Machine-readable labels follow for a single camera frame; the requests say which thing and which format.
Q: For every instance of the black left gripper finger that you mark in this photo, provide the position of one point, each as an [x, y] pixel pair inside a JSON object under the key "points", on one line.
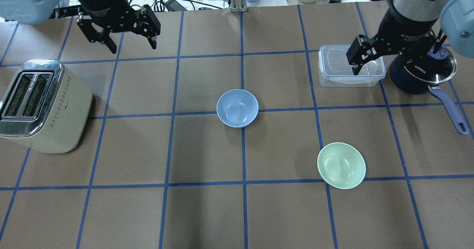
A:
{"points": [[152, 41], [110, 44]]}

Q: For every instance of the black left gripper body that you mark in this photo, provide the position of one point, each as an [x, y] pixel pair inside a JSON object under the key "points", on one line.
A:
{"points": [[104, 9]]}

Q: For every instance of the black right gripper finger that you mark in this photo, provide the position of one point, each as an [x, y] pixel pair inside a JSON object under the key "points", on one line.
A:
{"points": [[437, 45], [356, 68]]}

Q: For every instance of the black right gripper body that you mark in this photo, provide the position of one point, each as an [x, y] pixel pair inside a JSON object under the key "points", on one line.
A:
{"points": [[399, 29]]}

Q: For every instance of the green bowl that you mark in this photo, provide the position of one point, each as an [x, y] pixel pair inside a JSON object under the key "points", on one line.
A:
{"points": [[341, 165]]}

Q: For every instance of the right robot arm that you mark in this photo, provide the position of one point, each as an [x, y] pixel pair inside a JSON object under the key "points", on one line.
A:
{"points": [[456, 18]]}

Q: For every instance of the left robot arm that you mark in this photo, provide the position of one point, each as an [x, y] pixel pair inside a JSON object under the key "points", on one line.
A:
{"points": [[32, 11]]}

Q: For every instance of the clear plastic food container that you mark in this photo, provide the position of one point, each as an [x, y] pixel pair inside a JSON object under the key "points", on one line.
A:
{"points": [[335, 70]]}

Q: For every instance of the dark blue saucepan with lid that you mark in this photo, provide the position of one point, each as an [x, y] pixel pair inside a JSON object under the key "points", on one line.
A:
{"points": [[424, 75]]}

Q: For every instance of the cream silver toaster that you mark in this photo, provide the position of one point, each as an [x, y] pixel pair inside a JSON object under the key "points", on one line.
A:
{"points": [[45, 107]]}

